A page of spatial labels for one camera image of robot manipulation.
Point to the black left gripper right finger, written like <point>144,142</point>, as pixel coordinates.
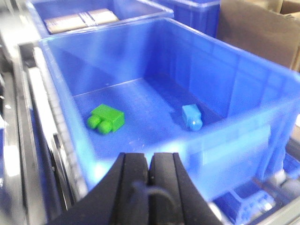
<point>177,201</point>

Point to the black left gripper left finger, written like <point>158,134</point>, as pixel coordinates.
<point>120,198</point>

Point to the blue single-stud toy block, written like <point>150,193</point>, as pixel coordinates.
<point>192,117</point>

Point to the green two-stud toy block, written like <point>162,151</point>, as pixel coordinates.
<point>106,119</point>

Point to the large blue plastic bin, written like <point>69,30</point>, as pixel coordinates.
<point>149,69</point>

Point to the rear blue plastic bin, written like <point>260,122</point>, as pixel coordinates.
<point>57,16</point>

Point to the brown cardboard packet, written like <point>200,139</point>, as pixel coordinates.
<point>80,20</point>

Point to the brown cardboard box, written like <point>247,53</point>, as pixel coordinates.
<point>267,28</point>

